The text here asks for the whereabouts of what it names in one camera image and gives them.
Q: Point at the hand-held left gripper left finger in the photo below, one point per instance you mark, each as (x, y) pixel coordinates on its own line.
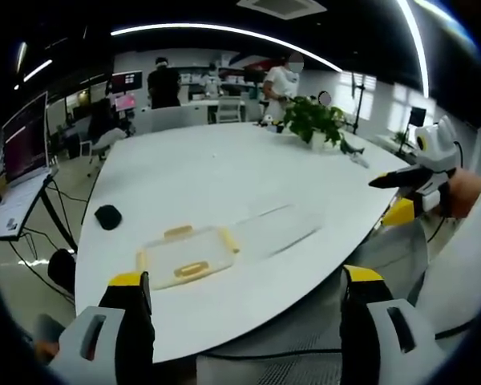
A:
(104, 333)

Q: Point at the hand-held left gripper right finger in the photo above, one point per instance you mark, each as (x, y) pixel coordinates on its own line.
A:
(378, 333)

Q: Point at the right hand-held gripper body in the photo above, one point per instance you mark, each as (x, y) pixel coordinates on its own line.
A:
(439, 150)

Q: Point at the clear container lid yellow latches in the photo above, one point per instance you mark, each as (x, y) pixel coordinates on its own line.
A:
(188, 252)

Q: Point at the clear plastic food container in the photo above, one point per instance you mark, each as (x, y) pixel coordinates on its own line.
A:
(280, 230)

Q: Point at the person's right hand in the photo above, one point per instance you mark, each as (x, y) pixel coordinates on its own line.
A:
(465, 192)

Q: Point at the small black monitor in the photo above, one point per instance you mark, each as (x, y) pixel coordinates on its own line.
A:
(418, 117)

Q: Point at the black round stool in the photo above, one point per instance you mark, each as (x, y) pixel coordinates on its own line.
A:
(62, 268)

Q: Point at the black tripod stand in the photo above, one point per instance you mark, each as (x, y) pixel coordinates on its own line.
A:
(358, 104)

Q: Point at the green potted plant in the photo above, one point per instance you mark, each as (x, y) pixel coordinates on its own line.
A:
(314, 120)

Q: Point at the small black object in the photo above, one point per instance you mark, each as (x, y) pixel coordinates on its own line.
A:
(108, 217)

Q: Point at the black laptop stand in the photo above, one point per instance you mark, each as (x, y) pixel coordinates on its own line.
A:
(58, 216)

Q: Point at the white slatted chair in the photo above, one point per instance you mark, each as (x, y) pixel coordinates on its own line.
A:
(228, 109)

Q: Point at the white laptop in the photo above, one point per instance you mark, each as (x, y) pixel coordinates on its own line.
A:
(24, 152)

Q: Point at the ceiling air vent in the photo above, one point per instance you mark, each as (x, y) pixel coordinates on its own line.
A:
(282, 6)

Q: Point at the pink screen monitor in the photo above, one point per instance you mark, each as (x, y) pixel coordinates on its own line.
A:
(125, 102)

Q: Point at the dark computer monitor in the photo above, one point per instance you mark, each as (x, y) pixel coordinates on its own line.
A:
(126, 82)

